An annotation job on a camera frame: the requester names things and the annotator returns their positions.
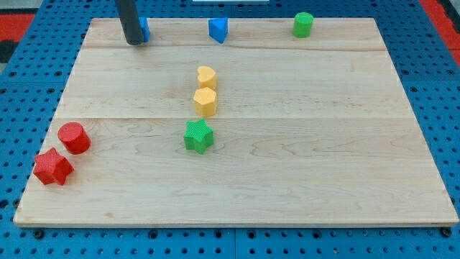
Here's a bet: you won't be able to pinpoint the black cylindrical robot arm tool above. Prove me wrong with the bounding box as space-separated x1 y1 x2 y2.
115 0 144 45

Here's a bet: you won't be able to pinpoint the green star block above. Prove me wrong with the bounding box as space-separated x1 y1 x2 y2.
183 119 214 155

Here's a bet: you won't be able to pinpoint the red star block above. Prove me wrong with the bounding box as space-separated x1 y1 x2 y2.
33 147 74 186

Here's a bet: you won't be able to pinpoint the yellow hexagon block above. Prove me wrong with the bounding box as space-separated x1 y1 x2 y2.
193 87 217 117

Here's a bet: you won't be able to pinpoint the wooden board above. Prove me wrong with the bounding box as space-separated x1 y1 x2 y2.
14 18 459 228

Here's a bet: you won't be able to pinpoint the yellow heart block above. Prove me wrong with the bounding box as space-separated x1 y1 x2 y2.
197 65 217 90

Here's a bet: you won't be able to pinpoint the blue triangle block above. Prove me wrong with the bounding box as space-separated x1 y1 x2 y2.
208 17 229 44

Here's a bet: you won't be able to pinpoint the green cylinder block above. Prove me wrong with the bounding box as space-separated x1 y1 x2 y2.
293 12 314 38

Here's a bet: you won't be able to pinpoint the blue cube block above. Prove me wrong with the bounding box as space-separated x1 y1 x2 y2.
139 17 150 42

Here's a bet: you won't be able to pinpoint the red cylinder block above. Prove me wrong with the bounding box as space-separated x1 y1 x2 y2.
57 122 91 155

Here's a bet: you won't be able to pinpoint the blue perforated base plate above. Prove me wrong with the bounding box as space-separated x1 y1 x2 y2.
1 0 459 258

